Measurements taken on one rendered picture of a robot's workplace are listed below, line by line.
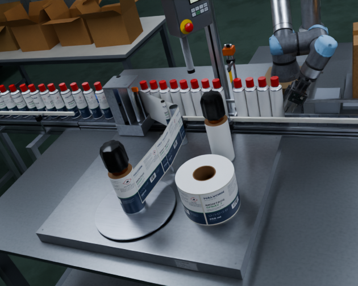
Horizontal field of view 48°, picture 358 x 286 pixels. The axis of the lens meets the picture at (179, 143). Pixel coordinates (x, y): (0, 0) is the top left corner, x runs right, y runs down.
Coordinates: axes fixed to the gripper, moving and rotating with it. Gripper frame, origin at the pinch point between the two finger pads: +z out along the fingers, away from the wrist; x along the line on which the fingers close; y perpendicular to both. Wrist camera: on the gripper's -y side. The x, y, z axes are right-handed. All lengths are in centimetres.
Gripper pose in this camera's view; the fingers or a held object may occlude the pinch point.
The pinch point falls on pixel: (287, 108)
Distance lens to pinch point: 176.9
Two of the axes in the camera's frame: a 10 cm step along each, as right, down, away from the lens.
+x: 9.0, 4.3, -0.9
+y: -3.6, 6.0, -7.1
